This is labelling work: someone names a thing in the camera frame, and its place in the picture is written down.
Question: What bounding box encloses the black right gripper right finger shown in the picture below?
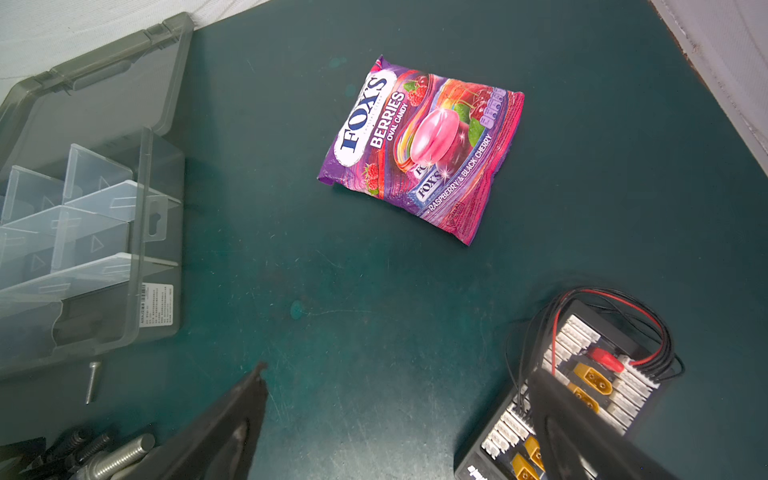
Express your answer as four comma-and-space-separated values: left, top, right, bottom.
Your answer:
528, 370, 675, 479

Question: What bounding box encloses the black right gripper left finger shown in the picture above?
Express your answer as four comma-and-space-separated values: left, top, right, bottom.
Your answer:
127, 362, 269, 479

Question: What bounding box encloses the black screws pile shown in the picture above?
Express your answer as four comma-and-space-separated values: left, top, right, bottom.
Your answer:
1, 427, 117, 479

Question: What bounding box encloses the silver hex bolt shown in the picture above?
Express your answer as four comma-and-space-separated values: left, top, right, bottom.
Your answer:
72, 433, 156, 480

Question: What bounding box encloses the small silver screw by box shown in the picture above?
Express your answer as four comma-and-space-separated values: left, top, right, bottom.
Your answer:
85, 361, 102, 405

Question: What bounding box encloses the grey plastic organizer box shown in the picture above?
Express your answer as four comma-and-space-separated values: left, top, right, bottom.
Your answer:
1, 13, 194, 377

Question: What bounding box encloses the purple Fox's candy bag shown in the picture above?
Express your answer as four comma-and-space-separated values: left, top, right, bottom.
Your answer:
318, 57, 525, 245

